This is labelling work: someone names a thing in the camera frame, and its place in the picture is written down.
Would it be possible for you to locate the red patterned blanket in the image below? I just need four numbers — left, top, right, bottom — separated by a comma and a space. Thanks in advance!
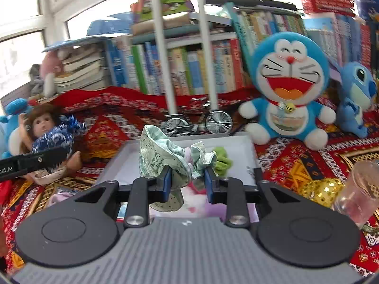
1, 87, 378, 273

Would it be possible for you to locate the white cardboard box tray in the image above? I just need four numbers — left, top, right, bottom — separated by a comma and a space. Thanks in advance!
96, 132, 262, 222

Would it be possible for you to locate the green scrunchie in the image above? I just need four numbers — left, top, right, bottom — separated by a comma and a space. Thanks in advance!
213, 146, 233, 178

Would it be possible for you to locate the miniature metal bicycle model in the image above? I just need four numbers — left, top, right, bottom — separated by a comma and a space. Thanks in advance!
161, 97, 233, 137

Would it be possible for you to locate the brown-haired doll beige dress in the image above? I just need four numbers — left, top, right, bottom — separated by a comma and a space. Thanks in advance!
18, 103, 86, 185

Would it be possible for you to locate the gold sequin fabric bow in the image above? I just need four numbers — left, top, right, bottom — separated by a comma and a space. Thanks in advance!
298, 178, 345, 208

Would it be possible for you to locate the blue white whale plush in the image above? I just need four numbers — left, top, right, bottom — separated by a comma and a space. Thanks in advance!
1, 98, 32, 159

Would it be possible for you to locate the white pole left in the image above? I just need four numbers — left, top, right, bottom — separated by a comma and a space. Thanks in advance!
151, 0, 177, 115

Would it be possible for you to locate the pink white bunny plush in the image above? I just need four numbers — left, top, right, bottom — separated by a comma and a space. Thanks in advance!
40, 48, 73, 98

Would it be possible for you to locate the white plush cat toy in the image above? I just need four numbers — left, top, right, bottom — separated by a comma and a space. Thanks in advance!
150, 186, 226, 220

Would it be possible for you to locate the row of upright books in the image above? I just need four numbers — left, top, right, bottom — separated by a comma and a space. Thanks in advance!
105, 5, 378, 96

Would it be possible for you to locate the white pole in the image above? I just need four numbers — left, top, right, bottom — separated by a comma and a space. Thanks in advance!
197, 0, 218, 110
151, 0, 177, 115

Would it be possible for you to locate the green patterned fabric pouch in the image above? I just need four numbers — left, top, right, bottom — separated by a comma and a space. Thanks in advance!
139, 125, 217, 212

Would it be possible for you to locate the stack of horizontal books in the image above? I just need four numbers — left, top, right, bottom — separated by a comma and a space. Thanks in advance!
52, 44, 111, 94

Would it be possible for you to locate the grey plush toy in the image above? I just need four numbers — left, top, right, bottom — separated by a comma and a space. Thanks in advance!
29, 64, 44, 96

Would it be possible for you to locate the white pole right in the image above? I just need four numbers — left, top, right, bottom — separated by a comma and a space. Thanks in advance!
197, 0, 218, 110

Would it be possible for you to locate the clear plastic cup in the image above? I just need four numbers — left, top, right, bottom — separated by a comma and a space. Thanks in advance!
331, 160, 379, 228

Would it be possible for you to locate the Doraemon plush toy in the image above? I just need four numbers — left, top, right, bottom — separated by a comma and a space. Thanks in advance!
238, 32, 337, 151

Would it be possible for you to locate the colourful cardboard house box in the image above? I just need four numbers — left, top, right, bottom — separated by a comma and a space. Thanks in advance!
131, 0, 195, 23

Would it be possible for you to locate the lilac knitted sock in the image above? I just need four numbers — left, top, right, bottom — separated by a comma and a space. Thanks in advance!
45, 191, 78, 208

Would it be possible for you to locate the blue Stitch plush toy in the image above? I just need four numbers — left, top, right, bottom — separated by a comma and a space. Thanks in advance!
329, 59, 376, 138

